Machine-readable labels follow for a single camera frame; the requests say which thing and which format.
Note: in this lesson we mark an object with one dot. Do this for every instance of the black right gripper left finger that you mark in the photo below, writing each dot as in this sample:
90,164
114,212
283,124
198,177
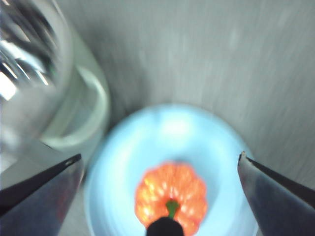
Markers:
37,206

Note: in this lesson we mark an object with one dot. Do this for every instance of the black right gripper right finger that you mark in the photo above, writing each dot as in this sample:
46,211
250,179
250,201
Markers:
283,209

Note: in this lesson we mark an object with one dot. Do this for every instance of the orange pumpkin with green stem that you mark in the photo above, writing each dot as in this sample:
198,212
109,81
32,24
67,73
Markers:
157,191

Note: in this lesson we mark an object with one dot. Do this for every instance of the glass lid with green knob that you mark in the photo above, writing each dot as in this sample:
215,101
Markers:
24,37

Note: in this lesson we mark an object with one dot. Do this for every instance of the blue round plate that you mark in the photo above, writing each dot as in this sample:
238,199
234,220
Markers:
118,172

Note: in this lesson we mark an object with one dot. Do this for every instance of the pale green electric steamer pot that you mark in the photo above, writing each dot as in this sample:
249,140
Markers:
98,103

